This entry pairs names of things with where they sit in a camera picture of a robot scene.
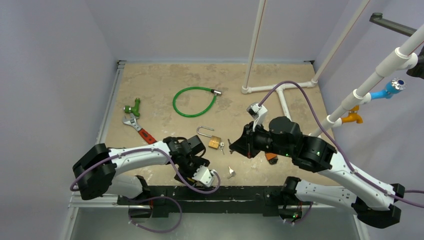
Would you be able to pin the white pvc pipe frame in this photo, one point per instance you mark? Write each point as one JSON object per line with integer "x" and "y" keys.
{"x": 401, "y": 58}

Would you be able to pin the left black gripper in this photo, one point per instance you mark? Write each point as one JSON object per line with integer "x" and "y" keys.
{"x": 199, "y": 162}

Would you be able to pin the green cable lock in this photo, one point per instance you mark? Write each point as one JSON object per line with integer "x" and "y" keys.
{"x": 195, "y": 101}

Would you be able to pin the red adjustable wrench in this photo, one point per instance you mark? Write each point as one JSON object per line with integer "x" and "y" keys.
{"x": 131, "y": 120}

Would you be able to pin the green hose nozzle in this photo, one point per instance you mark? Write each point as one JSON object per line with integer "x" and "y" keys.
{"x": 135, "y": 110}

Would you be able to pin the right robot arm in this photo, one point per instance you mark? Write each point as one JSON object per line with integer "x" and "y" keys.
{"x": 370, "y": 201}

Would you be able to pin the orange faucet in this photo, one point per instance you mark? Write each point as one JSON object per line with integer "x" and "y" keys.
{"x": 352, "y": 116}

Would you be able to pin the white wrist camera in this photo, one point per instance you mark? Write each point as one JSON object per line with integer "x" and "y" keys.
{"x": 258, "y": 113}
{"x": 204, "y": 176}

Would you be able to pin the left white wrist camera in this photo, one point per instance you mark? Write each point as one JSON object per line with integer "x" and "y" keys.
{"x": 204, "y": 176}

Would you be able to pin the large brass padlock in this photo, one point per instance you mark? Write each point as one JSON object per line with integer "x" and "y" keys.
{"x": 214, "y": 141}

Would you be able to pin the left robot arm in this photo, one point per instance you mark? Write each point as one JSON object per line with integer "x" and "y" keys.
{"x": 102, "y": 170}

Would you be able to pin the orange hex key set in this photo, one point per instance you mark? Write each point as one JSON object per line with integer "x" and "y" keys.
{"x": 271, "y": 158}

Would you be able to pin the blue faucet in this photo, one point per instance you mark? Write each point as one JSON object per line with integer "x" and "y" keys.
{"x": 393, "y": 87}

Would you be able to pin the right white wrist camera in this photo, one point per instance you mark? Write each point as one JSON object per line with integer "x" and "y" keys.
{"x": 258, "y": 113}

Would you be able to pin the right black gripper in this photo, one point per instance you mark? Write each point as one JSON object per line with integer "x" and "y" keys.
{"x": 248, "y": 141}

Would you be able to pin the black overhead bar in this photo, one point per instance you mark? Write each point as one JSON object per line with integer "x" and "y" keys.
{"x": 377, "y": 19}

